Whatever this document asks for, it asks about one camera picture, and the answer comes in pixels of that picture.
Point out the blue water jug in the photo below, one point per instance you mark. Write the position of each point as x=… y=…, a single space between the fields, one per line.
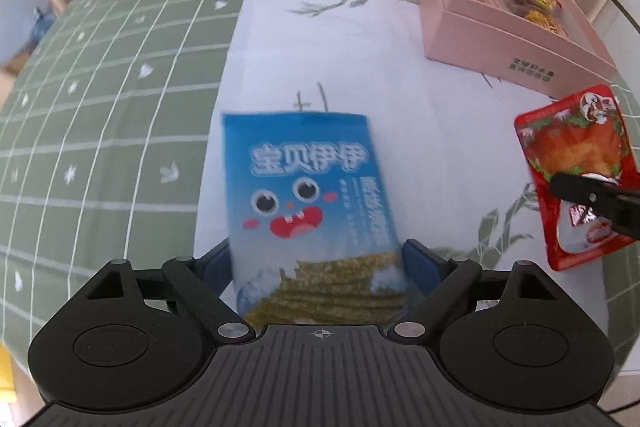
x=40 y=24

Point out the blue seaweed snack packet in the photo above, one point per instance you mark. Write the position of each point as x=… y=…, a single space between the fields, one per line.
x=300 y=187

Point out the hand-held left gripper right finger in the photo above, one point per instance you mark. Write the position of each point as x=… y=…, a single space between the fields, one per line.
x=420 y=264

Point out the pink cardboard box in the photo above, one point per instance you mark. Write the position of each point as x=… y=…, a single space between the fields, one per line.
x=500 y=52

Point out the red chicken snack packet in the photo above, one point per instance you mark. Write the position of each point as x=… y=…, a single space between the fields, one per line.
x=575 y=142

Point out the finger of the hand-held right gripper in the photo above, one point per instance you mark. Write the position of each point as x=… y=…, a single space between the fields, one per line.
x=580 y=189

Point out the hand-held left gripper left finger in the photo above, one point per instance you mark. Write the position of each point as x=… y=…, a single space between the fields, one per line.
x=220 y=264

